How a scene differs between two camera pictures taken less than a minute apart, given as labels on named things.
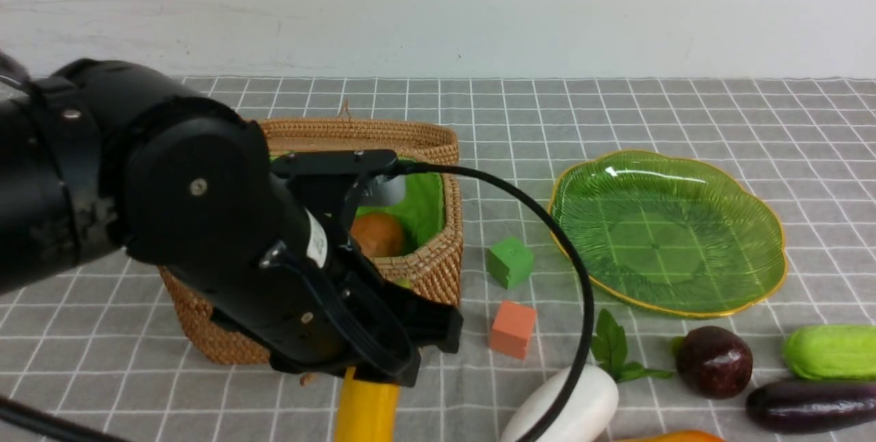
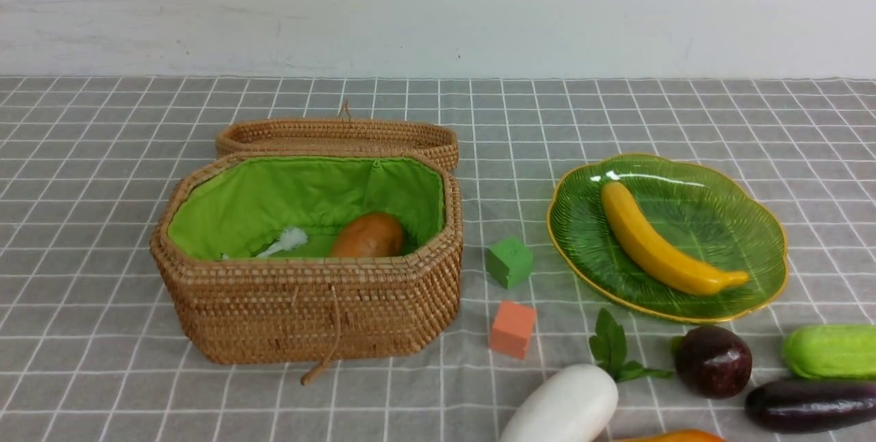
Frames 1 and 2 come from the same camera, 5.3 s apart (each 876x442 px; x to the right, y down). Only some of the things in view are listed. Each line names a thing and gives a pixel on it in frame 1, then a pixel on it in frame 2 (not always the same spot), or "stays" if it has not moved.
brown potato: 378,235 stays
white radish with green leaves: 591,399 stays
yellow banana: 367,410 → 659,262
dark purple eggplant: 801,406 stays
